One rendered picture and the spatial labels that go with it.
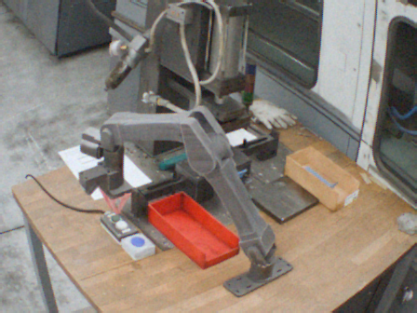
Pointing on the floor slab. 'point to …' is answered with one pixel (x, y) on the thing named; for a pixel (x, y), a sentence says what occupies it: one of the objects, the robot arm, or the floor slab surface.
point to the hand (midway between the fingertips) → (114, 208)
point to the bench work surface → (153, 274)
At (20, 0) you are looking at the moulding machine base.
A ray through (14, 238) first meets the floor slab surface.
